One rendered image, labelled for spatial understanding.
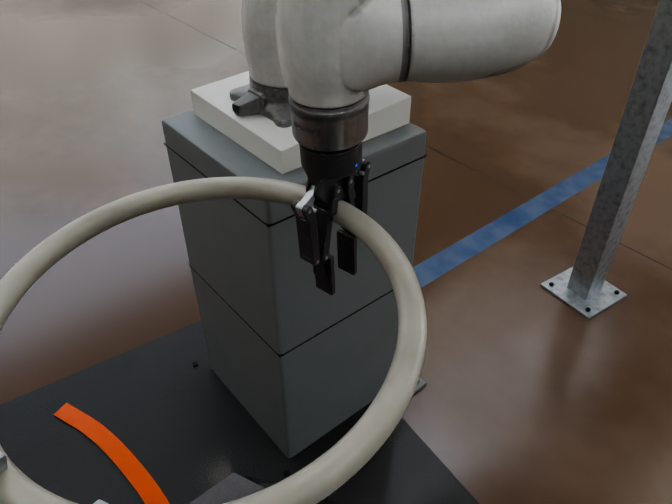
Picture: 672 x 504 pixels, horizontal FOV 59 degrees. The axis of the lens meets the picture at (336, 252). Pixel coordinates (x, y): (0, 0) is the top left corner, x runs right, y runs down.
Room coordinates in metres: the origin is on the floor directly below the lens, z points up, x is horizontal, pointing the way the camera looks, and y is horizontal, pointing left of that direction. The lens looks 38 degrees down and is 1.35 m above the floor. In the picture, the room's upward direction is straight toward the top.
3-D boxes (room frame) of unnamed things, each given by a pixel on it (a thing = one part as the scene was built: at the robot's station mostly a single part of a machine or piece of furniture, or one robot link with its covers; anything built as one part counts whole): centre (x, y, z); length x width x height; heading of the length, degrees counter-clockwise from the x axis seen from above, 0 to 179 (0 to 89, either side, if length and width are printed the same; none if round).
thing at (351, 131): (0.63, 0.01, 1.05); 0.09 x 0.09 x 0.06
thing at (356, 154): (0.63, 0.00, 0.98); 0.08 x 0.07 x 0.09; 142
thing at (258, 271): (1.13, 0.09, 0.40); 0.50 x 0.50 x 0.80; 40
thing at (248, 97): (1.11, 0.11, 0.88); 0.22 x 0.18 x 0.06; 132
